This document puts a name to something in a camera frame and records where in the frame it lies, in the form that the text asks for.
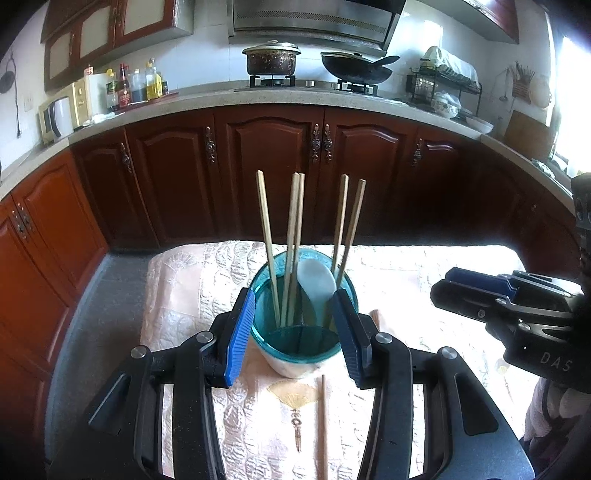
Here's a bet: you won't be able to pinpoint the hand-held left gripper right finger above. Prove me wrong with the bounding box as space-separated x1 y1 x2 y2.
329 290 536 480

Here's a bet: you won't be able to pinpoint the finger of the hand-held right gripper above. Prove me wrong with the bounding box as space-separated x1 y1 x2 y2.
444 267 573 301
429 279 521 322

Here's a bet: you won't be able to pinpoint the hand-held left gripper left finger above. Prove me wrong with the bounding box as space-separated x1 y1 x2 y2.
51 288 257 480

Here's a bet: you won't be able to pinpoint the floral cup with teal insert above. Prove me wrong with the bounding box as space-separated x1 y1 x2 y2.
249 249 360 380

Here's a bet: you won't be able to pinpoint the white plastic rice spoon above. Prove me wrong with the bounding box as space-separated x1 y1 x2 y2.
296 261 337 324

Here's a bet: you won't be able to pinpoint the long bamboo chopstick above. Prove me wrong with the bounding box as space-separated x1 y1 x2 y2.
335 180 367 291
316 375 329 480
330 174 349 275
256 170 281 326
288 173 306 326
281 173 301 326

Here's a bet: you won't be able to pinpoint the quilted cream tablecloth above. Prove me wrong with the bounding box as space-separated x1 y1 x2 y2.
139 240 541 480

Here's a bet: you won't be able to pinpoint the wooden cutting board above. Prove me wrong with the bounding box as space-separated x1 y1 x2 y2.
503 110 557 160

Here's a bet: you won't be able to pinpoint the white bowl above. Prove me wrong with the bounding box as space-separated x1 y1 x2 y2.
465 115 494 135

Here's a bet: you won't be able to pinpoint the red-brown base cabinets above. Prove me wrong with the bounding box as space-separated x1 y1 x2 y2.
0 104 591 381

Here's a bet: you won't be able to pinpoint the floral ceramic tureen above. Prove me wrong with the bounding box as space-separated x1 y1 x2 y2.
433 91 463 119

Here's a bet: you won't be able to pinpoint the black dish rack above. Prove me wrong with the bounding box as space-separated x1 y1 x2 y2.
406 67 482 112

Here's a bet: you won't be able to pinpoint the window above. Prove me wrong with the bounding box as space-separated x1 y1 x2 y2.
545 14 591 168

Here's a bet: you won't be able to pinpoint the white cloth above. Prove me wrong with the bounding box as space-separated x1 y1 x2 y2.
422 45 479 82

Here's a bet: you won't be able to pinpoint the black wok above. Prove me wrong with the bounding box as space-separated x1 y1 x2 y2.
321 51 400 85

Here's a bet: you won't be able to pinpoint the grey stone kitchen counter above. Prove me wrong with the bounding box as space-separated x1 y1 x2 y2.
0 85 578 210

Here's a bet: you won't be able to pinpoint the gas stove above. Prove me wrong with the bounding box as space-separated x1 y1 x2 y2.
235 74 389 96

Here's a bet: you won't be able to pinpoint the yellow oil bottle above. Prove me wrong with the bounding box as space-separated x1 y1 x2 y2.
145 58 163 100

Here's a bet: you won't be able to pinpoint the clear bottle with dark liquid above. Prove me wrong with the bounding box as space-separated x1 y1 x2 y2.
131 69 149 103

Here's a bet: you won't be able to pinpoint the dark sauce bottle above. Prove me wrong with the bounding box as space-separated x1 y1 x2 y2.
117 64 133 108

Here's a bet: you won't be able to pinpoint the green bottle with yellow cap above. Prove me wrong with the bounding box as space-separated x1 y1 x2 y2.
106 69 120 112

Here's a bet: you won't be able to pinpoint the dark cooking pot with lid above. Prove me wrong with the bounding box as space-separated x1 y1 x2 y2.
242 41 302 77

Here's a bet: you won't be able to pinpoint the white kettle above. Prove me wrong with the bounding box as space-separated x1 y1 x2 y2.
48 97 75 140

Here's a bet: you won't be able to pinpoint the pale yellow appliance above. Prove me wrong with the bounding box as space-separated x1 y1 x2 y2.
39 78 93 144

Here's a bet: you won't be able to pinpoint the steel range hood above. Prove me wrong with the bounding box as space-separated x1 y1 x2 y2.
228 0 407 51

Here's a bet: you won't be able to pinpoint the wall utensil holder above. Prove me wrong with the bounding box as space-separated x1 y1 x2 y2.
508 61 537 99

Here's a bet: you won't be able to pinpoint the red-brown wall cabinet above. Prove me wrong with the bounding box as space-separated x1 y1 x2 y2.
41 0 195 93

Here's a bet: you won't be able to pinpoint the black wall hanger with cord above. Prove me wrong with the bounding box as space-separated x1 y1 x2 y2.
0 55 24 139

